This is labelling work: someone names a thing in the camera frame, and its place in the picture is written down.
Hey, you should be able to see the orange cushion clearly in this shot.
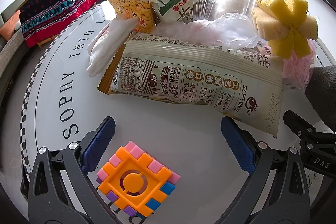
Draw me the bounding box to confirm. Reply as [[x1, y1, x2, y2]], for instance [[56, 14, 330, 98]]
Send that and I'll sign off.
[[0, 13, 21, 41]]

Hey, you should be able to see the clear thin plastic bag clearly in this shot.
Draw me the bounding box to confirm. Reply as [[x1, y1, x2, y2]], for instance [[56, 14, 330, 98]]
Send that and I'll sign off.
[[155, 12, 260, 49]]

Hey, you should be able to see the dark grey cloth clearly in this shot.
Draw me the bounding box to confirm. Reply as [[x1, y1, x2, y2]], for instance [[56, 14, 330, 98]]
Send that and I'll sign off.
[[304, 65, 336, 134]]

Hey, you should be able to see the green white milk carton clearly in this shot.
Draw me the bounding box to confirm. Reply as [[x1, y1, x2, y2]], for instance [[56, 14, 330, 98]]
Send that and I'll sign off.
[[150, 0, 202, 24]]

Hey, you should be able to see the beige printed snack bag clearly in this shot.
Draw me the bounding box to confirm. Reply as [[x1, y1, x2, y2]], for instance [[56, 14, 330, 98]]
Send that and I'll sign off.
[[98, 31, 284, 138]]

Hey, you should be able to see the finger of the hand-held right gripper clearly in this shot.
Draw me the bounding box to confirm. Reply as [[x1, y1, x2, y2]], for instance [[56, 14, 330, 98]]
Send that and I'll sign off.
[[282, 110, 336, 180]]

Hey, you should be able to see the wooden drying rack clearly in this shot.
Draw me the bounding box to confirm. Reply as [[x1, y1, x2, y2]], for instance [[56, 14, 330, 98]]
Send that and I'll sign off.
[[37, 37, 53, 49]]

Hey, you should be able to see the yellow sponge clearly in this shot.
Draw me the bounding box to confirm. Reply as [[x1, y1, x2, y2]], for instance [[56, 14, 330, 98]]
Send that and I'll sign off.
[[252, 0, 319, 59]]

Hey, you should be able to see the white cloth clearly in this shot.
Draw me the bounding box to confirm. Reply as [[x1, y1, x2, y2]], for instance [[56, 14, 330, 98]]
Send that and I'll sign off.
[[87, 17, 138, 77]]

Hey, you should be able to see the pink mesh scrubber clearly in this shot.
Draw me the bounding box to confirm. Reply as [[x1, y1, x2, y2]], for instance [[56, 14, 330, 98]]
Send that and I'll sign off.
[[282, 39, 315, 89]]

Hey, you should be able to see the orange pink toy puzzle cube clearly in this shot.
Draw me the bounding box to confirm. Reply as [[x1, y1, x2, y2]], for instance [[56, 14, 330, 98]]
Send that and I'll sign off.
[[96, 141, 181, 217]]

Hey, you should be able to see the yellow corn snack bag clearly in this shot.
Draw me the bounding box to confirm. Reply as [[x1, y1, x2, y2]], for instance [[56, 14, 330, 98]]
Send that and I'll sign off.
[[102, 0, 155, 33]]

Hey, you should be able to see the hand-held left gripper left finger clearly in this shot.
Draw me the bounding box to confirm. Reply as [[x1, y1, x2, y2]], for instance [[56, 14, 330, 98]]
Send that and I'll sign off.
[[27, 116, 116, 224]]

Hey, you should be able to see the grey quilted sofa cover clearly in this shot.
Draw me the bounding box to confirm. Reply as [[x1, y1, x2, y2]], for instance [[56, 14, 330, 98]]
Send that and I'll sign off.
[[0, 30, 27, 76]]

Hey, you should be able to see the green sofa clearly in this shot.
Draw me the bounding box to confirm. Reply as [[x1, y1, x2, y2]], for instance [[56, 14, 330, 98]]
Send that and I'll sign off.
[[0, 0, 48, 62]]

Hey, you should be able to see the navy red printed blanket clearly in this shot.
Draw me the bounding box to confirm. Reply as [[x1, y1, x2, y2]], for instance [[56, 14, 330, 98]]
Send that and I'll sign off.
[[19, 0, 105, 47]]

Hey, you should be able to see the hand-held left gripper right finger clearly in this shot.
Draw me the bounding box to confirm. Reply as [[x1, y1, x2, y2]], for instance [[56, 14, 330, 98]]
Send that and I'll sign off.
[[220, 116, 313, 224]]

